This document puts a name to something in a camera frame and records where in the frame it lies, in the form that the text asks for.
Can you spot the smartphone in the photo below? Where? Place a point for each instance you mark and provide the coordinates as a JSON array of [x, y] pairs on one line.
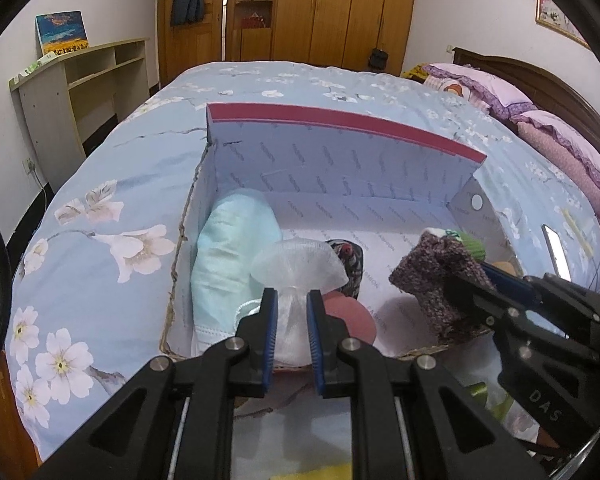
[[555, 250]]

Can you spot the white translucent mesh cloth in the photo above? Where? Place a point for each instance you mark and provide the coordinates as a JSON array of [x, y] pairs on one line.
[[295, 270]]

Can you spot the yellow cloth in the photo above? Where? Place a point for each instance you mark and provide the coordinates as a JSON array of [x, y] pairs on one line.
[[325, 475]]

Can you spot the green and white box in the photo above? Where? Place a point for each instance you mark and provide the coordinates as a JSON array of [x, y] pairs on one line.
[[32, 67]]

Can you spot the mint knit sock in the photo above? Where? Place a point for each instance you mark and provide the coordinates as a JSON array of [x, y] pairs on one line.
[[225, 270]]

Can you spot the brown knitted cloth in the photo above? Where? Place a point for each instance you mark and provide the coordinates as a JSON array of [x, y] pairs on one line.
[[435, 280]]

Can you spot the wall socket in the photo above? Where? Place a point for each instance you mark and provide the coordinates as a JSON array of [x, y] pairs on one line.
[[30, 165]]

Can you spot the pink round soft pad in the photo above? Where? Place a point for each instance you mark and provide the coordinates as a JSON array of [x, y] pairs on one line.
[[352, 316]]

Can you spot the black hanging bag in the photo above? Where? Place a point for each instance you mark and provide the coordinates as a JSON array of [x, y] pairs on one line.
[[378, 59]]

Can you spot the wooden wardrobe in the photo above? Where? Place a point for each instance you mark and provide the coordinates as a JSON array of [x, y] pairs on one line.
[[330, 5]]

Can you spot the purple ruffled pillow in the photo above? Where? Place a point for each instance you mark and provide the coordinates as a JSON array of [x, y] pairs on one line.
[[570, 152], [485, 87]]

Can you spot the cream strip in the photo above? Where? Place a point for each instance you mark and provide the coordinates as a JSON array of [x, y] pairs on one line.
[[580, 232]]

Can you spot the cartoon print pillow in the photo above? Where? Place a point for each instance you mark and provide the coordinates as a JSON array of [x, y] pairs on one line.
[[455, 87]]

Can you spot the framed floral wall picture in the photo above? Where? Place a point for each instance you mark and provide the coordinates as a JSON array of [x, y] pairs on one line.
[[560, 10]]

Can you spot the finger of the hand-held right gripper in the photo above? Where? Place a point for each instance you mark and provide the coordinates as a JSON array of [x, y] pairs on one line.
[[507, 282], [472, 300]]

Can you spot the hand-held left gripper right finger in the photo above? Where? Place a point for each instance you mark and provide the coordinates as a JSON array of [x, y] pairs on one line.
[[316, 340]]

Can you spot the dark wooden headboard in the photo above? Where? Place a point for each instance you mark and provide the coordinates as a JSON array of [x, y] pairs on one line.
[[545, 82]]

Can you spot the brown wooden furniture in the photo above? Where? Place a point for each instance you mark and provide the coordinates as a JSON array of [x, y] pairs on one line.
[[5, 420]]

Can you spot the green and white knit cloth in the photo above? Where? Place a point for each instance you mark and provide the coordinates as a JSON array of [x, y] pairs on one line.
[[462, 239]]

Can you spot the dark floral patterned cloth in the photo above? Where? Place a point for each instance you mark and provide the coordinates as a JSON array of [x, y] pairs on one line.
[[350, 260]]

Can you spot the blue floral bed blanket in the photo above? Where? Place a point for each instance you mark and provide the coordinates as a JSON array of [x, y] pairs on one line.
[[105, 200]]

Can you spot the white cardboard box red rim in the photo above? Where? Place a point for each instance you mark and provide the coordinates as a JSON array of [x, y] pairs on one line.
[[330, 200]]

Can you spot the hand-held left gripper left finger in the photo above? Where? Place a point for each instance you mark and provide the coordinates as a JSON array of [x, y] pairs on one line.
[[269, 340]]

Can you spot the blue and yellow painting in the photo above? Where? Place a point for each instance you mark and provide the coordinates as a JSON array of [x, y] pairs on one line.
[[62, 32]]

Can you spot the beige shelf desk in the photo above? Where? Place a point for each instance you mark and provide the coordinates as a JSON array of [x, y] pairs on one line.
[[75, 105]]

